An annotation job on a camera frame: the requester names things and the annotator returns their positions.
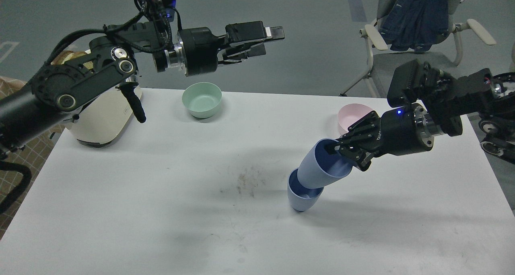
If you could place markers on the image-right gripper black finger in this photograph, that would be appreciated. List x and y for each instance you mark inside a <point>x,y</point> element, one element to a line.
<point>361,159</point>
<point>362,138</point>

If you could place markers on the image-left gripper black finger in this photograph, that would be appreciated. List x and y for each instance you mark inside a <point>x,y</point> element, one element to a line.
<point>238,54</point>
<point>253,33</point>

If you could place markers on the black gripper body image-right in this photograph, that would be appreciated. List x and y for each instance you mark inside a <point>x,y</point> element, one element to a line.
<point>399,133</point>

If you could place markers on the black Robotiq gripper body image-left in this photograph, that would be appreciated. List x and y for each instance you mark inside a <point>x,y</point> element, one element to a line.
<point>200,48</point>

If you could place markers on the dark blue cup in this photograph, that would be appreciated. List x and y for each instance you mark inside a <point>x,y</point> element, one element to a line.
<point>319,169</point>

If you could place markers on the light blue cup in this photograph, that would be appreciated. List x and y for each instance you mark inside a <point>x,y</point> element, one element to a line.
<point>301,198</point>

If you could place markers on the pink bowl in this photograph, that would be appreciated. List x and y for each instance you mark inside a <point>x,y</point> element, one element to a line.
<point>350,114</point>

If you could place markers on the green bowl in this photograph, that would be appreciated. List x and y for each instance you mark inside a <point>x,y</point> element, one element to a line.
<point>202,100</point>

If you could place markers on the grey office chair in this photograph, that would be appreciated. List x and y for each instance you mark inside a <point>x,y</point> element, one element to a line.
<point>382,61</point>

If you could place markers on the blue denim jacket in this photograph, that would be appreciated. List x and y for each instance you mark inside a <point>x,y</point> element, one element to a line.
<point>415,24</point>

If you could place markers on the cream white toaster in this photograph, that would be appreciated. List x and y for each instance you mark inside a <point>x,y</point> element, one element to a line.
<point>102,121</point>

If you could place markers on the front bread slice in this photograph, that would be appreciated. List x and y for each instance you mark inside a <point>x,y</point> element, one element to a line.
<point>67,55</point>

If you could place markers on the black wrist camera image-right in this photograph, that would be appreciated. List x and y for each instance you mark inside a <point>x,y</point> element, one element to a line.
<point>412,81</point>

